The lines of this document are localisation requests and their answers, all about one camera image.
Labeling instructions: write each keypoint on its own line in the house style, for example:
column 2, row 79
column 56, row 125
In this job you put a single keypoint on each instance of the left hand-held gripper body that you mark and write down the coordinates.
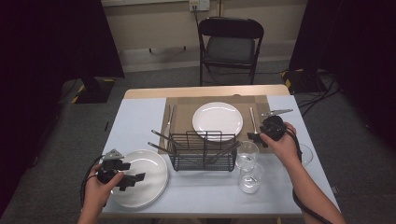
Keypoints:
column 109, row 171

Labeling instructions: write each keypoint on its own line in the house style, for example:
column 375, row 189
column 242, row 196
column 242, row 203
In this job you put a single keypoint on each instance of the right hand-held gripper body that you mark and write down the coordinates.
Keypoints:
column 274, row 127

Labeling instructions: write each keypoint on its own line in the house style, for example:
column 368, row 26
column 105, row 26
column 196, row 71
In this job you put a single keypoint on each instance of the stack of white plates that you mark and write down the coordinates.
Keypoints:
column 152, row 186

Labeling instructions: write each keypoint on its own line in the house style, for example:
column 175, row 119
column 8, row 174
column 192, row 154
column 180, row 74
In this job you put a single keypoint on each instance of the silver fork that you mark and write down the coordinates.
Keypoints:
column 252, row 118

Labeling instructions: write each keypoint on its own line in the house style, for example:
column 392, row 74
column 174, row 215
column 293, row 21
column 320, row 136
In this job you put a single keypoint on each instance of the white dinner plate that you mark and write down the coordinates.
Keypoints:
column 218, row 119

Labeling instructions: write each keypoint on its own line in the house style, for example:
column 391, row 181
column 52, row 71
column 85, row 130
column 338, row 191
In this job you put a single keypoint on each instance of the clear drinking glass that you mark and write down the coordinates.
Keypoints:
column 247, row 154
column 250, row 180
column 307, row 155

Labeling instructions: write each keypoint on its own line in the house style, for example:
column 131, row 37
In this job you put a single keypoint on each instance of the silver table knife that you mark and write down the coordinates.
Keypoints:
column 169, row 121

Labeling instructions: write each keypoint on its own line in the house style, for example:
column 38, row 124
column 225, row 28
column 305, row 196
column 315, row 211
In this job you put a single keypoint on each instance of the person's right hand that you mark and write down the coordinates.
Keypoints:
column 288, row 146

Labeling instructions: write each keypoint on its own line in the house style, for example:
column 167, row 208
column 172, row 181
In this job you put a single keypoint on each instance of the person's left hand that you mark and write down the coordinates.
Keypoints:
column 97, row 196

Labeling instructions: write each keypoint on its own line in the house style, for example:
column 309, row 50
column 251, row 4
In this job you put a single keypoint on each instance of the brown woven placemat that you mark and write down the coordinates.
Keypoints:
column 186, row 109

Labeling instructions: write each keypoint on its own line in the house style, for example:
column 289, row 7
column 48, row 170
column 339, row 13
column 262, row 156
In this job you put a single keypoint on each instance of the black stand base yellow stripes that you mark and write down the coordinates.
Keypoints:
column 93, row 90

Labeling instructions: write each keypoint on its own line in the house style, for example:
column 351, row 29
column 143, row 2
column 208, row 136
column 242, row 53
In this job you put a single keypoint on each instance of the black folding chair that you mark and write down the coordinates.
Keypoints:
column 230, row 29

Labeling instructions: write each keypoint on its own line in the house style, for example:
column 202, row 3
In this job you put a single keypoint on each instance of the black curtain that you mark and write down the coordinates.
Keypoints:
column 358, row 46
column 46, row 46

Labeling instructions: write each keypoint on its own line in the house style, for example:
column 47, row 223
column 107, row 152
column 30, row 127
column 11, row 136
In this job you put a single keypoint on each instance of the white wall outlet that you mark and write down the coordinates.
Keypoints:
column 202, row 4

